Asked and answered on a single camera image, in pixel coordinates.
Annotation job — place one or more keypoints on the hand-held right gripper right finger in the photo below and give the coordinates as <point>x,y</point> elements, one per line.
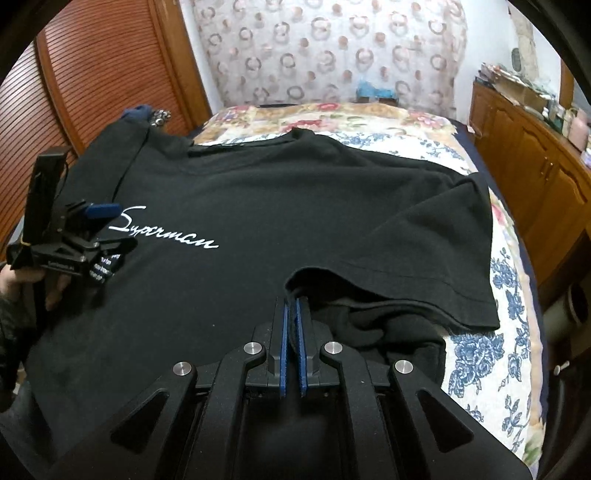
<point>303,350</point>

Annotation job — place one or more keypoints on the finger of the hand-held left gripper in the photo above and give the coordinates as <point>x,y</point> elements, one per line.
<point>104,211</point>
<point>115,248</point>

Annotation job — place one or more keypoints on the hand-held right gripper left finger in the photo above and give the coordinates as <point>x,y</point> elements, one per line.
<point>282,350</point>

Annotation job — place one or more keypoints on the black t-shirt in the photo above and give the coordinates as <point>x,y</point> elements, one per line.
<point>277,207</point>

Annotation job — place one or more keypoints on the person's left hand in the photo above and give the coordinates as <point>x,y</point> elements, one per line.
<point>9,284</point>

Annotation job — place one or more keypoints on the black garment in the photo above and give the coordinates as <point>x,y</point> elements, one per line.
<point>369,332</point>

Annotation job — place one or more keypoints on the navy folded cloth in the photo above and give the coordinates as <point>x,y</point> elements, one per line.
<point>137,113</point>

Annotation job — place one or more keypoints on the metal beads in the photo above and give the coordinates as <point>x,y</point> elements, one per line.
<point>159,117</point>

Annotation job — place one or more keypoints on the wooden louvered wardrobe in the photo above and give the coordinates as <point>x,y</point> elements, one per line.
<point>115,69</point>

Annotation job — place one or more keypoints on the blue floral bedspread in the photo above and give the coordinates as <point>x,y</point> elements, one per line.
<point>485,369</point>

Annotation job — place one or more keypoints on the navy bed sheet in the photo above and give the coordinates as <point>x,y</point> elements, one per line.
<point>482,159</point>

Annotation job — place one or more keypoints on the small blue object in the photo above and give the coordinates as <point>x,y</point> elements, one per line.
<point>376,90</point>

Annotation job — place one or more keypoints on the dark round container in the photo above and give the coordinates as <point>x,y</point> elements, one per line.
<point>577,304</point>

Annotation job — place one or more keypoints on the wooden cabinet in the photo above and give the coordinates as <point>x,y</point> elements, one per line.
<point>531,157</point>

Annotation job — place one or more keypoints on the clutter on cabinet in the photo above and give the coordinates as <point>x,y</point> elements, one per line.
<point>521,87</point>

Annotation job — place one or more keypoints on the pink cup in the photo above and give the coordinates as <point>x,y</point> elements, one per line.
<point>579,131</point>

